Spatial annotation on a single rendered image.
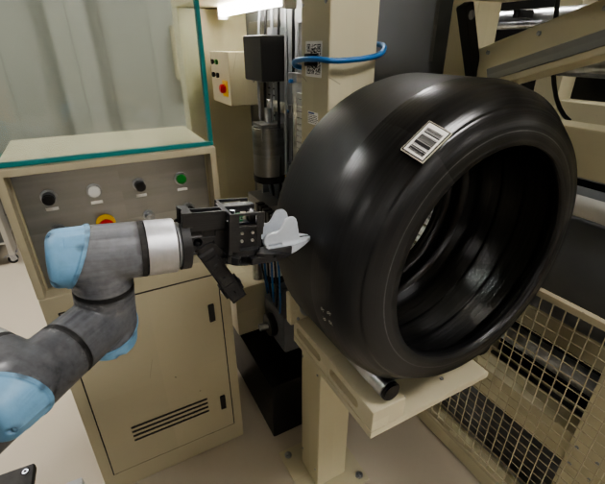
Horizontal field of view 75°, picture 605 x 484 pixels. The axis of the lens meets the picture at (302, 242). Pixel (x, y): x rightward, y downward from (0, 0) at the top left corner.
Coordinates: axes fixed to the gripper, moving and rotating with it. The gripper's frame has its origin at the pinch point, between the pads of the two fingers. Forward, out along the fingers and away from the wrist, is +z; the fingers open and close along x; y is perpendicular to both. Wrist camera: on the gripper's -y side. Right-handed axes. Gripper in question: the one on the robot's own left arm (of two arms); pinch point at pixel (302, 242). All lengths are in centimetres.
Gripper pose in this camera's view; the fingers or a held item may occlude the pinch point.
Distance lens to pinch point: 64.7
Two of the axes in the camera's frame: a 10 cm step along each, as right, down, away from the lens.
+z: 8.8, -1.1, 4.7
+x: -4.7, -3.8, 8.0
